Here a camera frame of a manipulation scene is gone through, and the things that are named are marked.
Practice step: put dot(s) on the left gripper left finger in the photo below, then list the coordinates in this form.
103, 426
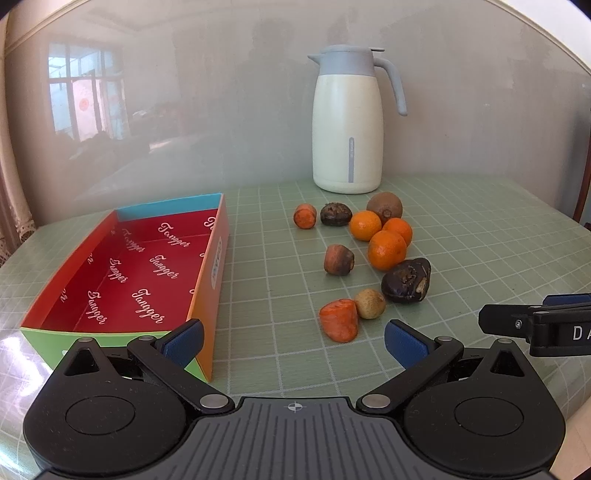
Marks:
108, 412

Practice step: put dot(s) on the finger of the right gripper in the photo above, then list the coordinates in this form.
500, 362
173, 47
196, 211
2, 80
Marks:
559, 326

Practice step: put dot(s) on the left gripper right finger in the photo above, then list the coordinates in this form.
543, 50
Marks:
466, 412

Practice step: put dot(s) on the large dark water caltrop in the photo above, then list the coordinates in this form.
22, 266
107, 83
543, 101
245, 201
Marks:
408, 282

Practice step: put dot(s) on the small tan kiwi fruit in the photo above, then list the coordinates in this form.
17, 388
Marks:
370, 304

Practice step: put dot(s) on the large orange carrot piece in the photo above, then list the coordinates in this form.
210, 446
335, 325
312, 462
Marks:
340, 320

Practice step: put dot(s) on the orange tangerine front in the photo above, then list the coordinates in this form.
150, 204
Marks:
386, 250

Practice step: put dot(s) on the orange tangerine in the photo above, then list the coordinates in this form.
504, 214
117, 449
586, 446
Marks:
401, 227
386, 250
364, 224

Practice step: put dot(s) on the brownish carrot piece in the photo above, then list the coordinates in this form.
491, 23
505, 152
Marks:
339, 260

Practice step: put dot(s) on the brown kiwi fruit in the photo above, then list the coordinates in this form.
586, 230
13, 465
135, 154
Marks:
386, 205

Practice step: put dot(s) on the dark round water chestnut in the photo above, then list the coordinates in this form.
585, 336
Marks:
336, 214

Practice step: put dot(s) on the small carrot piece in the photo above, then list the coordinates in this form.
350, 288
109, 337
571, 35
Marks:
305, 216

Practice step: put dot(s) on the dark wooden side stand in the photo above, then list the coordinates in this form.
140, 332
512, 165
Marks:
584, 190

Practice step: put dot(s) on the red colourful cardboard box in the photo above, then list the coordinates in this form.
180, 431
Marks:
145, 269

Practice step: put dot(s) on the beige patterned curtain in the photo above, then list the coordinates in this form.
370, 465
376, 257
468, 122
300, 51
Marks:
17, 223

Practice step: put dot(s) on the cream thermos jug grey lid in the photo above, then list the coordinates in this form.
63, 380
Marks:
347, 138

